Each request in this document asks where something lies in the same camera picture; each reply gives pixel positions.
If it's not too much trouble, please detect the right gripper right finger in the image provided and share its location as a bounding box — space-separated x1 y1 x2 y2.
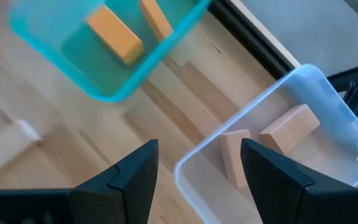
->
240 138 358 224

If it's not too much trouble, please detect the orange wooden block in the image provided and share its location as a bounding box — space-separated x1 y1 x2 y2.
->
85 4 145 67
139 0 174 43

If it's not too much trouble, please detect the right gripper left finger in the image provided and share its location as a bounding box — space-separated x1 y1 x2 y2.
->
70 139 160 224

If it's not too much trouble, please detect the natural wooden block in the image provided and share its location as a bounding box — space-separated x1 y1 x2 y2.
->
259 104 321 156
0 119 42 179
218 129 252 190

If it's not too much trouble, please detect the clear plastic bin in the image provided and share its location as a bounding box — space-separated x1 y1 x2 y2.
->
173 63 358 224

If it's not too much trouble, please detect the teal plastic bin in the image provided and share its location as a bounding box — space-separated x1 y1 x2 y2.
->
6 0 213 103

